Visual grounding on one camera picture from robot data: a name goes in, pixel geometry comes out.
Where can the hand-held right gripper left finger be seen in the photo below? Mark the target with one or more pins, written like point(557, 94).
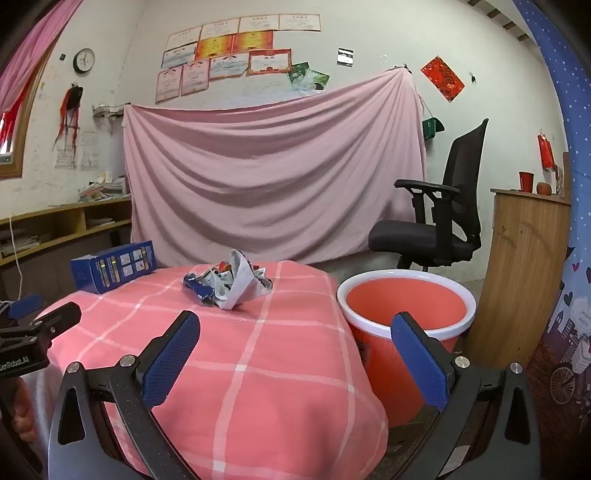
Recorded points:
point(173, 355)

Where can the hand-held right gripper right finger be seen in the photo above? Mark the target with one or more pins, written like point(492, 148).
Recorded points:
point(418, 360)

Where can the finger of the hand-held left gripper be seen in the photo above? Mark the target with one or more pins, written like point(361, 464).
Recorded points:
point(25, 305)
point(60, 317)

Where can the red plastic bucket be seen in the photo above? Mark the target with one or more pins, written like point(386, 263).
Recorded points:
point(397, 300)

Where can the person's left hand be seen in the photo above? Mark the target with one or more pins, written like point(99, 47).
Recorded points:
point(24, 423)

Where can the crumpled blue wrapper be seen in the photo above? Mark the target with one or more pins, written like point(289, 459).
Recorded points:
point(196, 286)

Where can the blue printed box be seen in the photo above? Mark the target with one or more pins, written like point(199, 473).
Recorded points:
point(115, 267)

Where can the crumpled colourful wrapper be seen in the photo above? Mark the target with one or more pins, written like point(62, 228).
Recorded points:
point(220, 272)

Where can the crumpled white paper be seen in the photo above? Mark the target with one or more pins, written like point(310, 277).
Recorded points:
point(242, 286)

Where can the pink checked blanket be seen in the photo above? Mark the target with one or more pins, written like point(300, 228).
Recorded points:
point(277, 346)

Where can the wooden shelf unit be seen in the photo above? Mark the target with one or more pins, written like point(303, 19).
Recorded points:
point(69, 210)

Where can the stack of books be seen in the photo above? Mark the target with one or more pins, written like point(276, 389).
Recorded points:
point(104, 189)

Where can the wooden cabinet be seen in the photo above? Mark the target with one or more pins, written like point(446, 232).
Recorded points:
point(517, 258)

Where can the red tassel ornament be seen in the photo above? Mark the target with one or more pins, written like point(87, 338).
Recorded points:
point(69, 108)

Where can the black office chair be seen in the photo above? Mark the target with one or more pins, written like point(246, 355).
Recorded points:
point(461, 161)

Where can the pink hanging sheet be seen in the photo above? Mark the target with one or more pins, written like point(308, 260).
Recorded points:
point(277, 175)

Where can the red cup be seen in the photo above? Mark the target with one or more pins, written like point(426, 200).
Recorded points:
point(526, 181)

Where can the orange fruit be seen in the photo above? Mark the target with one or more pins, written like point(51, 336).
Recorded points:
point(543, 188)

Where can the green hanging basket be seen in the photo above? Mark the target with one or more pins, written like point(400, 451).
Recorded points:
point(433, 128)

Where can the red hanging ornament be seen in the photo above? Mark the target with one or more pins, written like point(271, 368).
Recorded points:
point(546, 152)

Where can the pink curtain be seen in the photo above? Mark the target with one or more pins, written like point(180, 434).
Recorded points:
point(32, 50)

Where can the green nature picture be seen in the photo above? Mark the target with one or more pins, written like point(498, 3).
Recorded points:
point(317, 81)
point(296, 76)

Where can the blue dotted curtain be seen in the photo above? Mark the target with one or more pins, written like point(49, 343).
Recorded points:
point(572, 92)

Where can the small black white photo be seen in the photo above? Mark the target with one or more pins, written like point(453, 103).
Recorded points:
point(346, 56)

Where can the wooden window frame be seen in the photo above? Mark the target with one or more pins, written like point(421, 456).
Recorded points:
point(21, 152)

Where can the white wall paper sheet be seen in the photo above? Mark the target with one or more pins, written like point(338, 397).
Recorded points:
point(89, 150)
point(67, 154)

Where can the white wall rack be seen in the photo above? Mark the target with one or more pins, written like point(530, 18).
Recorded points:
point(108, 111)

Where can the wooden door frame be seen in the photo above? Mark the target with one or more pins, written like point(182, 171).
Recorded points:
point(567, 175)

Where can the round wall clock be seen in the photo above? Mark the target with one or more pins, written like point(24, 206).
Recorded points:
point(84, 61)

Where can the red diamond wall poster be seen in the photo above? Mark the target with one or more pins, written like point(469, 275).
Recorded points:
point(442, 78)

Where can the group of wall certificates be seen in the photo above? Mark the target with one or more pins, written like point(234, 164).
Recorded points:
point(231, 64)

